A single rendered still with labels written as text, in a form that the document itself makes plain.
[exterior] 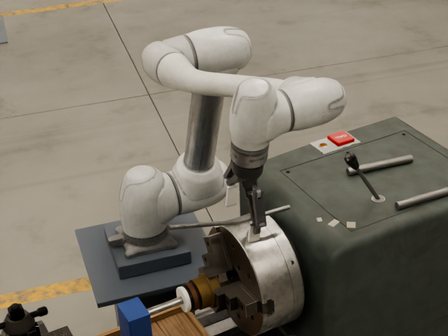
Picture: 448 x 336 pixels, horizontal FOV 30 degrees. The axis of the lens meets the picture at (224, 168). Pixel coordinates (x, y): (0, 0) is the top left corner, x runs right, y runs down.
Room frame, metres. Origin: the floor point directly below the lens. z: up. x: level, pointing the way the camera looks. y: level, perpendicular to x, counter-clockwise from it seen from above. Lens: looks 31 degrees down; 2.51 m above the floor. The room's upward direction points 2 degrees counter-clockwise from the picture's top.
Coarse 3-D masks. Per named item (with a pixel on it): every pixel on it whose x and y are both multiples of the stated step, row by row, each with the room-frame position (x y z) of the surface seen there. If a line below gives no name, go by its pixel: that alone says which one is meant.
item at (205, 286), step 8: (192, 280) 1.72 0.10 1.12; (200, 280) 1.72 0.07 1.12; (208, 280) 1.71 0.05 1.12; (216, 280) 1.73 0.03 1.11; (192, 288) 1.69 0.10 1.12; (200, 288) 1.69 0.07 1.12; (208, 288) 1.70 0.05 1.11; (216, 288) 1.71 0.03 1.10; (192, 296) 1.67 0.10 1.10; (200, 296) 1.68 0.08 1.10; (208, 296) 1.68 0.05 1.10; (192, 304) 1.66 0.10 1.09; (200, 304) 1.68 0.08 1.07; (208, 304) 1.68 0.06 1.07
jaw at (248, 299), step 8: (224, 288) 1.70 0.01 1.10; (232, 288) 1.70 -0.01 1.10; (240, 288) 1.70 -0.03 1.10; (216, 296) 1.68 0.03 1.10; (224, 296) 1.68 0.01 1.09; (232, 296) 1.67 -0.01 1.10; (240, 296) 1.66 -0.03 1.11; (248, 296) 1.66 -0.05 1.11; (216, 304) 1.68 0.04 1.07; (224, 304) 1.68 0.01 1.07; (232, 304) 1.66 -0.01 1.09; (240, 304) 1.65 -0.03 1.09; (248, 304) 1.63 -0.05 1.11; (256, 304) 1.64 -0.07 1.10; (264, 304) 1.63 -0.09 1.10; (248, 312) 1.63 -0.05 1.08; (256, 312) 1.64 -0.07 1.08; (264, 312) 1.63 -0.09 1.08
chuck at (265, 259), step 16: (240, 224) 1.80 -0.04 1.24; (224, 240) 1.80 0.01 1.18; (240, 240) 1.73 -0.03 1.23; (272, 240) 1.74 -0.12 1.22; (240, 256) 1.72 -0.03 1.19; (256, 256) 1.69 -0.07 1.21; (272, 256) 1.70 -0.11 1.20; (240, 272) 1.73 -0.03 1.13; (256, 272) 1.66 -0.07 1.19; (272, 272) 1.67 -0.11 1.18; (288, 272) 1.68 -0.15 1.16; (256, 288) 1.65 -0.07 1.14; (272, 288) 1.65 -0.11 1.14; (288, 288) 1.66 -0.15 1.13; (272, 304) 1.65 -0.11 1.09; (288, 304) 1.66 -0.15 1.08; (240, 320) 1.74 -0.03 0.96; (256, 320) 1.66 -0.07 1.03; (272, 320) 1.64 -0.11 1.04; (288, 320) 1.68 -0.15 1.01
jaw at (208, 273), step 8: (208, 240) 1.80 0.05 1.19; (216, 240) 1.80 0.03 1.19; (208, 248) 1.80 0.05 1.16; (216, 248) 1.78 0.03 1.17; (224, 248) 1.79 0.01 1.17; (208, 256) 1.77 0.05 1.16; (216, 256) 1.77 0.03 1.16; (224, 256) 1.78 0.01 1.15; (208, 264) 1.76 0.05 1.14; (216, 264) 1.76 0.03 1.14; (224, 264) 1.76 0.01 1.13; (200, 272) 1.76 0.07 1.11; (208, 272) 1.74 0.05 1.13; (216, 272) 1.75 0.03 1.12; (224, 272) 1.75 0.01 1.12
